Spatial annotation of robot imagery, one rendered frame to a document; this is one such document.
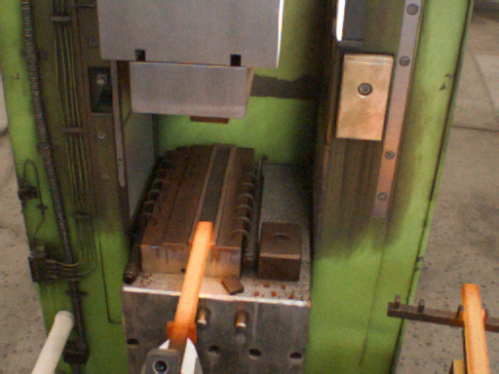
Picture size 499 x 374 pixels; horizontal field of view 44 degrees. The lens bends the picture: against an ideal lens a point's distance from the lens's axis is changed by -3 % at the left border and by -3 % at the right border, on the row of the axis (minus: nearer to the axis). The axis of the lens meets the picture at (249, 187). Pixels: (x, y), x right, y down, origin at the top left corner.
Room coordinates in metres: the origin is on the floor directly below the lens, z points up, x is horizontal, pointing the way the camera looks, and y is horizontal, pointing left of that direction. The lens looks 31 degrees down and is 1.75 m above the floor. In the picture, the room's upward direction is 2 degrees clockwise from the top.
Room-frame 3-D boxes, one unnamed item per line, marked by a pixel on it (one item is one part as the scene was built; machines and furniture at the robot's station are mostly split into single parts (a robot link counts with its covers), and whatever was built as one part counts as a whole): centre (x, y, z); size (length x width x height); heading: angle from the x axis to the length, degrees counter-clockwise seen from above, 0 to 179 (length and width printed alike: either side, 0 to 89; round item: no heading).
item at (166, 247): (1.22, 0.10, 0.96); 0.42 x 0.20 x 0.09; 177
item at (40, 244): (1.15, 0.48, 0.80); 0.06 x 0.03 x 0.14; 87
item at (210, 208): (1.21, 0.08, 0.99); 0.42 x 0.05 x 0.01; 177
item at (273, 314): (1.22, 0.05, 0.69); 0.56 x 0.38 x 0.45; 177
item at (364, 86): (1.12, -0.21, 1.27); 0.09 x 0.02 x 0.17; 87
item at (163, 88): (1.22, 0.10, 1.32); 0.42 x 0.20 x 0.10; 177
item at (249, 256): (1.17, -0.01, 0.95); 0.34 x 0.03 x 0.03; 177
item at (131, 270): (1.16, 0.22, 0.93); 0.40 x 0.03 x 0.03; 177
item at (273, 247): (1.06, -0.07, 0.95); 0.12 x 0.08 x 0.06; 177
